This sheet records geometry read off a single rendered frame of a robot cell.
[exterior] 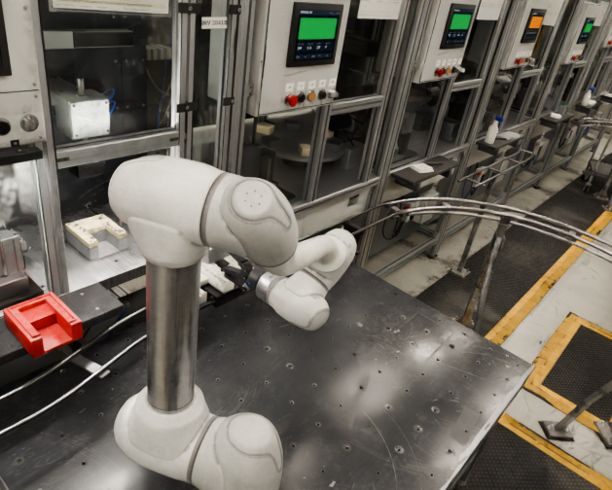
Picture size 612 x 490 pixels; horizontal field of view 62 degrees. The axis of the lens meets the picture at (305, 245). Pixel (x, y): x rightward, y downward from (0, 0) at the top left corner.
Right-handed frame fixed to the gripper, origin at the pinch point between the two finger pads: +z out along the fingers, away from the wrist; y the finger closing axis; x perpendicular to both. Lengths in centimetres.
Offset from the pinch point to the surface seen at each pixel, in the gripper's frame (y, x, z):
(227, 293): -19.4, -6.5, 1.5
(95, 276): -11.6, 26.6, 24.2
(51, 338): -11, 49, 5
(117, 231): -4.8, 13.4, 33.8
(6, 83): 49, 45, 20
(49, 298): -6.2, 44.5, 15.0
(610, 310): -103, -282, -94
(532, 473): -102, -102, -101
